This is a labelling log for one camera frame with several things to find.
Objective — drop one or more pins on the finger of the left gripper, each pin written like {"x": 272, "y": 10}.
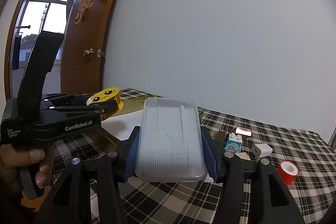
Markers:
{"x": 78, "y": 108}
{"x": 66, "y": 99}

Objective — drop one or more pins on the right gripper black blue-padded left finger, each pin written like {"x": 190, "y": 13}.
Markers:
{"x": 69, "y": 200}

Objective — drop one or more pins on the yellow cartoon tape roll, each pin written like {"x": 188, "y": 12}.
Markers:
{"x": 108, "y": 94}

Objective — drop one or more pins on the white charger cube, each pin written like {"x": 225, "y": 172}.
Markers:
{"x": 261, "y": 150}

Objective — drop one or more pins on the white blue sun toy brick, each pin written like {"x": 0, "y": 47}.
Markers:
{"x": 234, "y": 143}

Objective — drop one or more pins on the clear plastic swab box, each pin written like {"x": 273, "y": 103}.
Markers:
{"x": 170, "y": 142}

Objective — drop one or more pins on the person's left hand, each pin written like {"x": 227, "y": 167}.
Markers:
{"x": 12, "y": 160}

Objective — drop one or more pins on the gold metal tin box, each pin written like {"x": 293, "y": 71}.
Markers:
{"x": 102, "y": 138}

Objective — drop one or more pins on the red tape roll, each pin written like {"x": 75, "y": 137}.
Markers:
{"x": 288, "y": 171}

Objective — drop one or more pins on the brass door knob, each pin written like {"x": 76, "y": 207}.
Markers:
{"x": 89, "y": 53}

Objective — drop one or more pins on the brown wooden door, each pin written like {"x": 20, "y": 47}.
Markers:
{"x": 80, "y": 74}

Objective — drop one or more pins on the pink rectangular lighter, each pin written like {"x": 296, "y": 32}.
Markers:
{"x": 243, "y": 131}

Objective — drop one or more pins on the brown wooden comb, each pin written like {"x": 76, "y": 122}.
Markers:
{"x": 222, "y": 136}

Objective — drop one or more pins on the plaid curtain at right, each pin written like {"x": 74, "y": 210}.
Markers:
{"x": 332, "y": 141}

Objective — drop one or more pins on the gold door ornament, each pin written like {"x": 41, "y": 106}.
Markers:
{"x": 82, "y": 9}

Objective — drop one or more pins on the window with white frame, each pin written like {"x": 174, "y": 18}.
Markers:
{"x": 34, "y": 17}

